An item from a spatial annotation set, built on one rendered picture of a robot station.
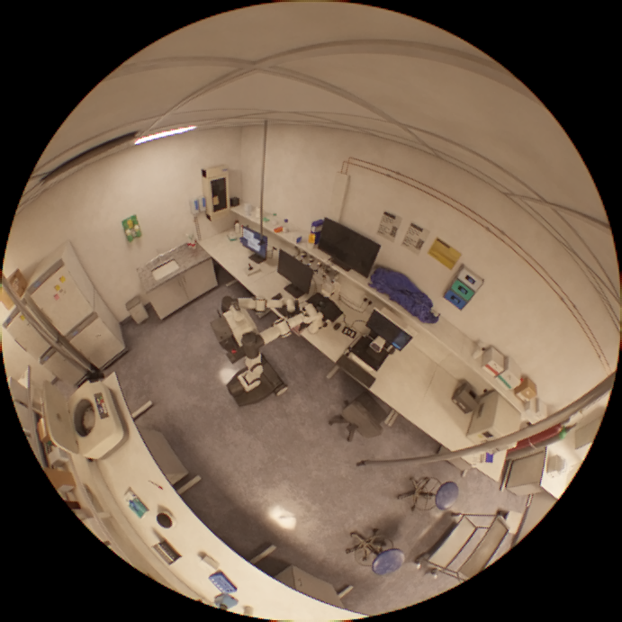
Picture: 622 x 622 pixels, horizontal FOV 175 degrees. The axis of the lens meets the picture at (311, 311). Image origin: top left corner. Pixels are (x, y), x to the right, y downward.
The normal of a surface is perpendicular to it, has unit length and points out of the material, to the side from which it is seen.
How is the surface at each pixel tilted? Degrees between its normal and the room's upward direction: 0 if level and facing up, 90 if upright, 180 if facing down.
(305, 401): 0
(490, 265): 90
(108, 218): 90
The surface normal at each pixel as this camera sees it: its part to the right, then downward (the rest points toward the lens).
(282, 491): 0.13, -0.65
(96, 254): 0.74, 0.57
